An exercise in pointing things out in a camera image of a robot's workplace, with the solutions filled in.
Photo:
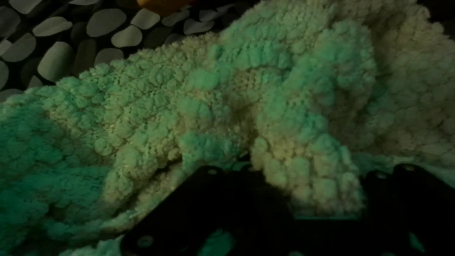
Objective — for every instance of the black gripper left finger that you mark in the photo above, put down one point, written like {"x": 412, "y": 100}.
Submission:
{"x": 233, "y": 212}

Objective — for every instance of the dark pebble pattern bedspread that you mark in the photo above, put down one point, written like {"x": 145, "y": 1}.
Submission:
{"x": 45, "y": 40}

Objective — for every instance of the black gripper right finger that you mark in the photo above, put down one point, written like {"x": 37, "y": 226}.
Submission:
{"x": 409, "y": 212}

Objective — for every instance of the cream fluffy knit blanket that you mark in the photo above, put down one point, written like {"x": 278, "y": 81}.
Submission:
{"x": 312, "y": 92}

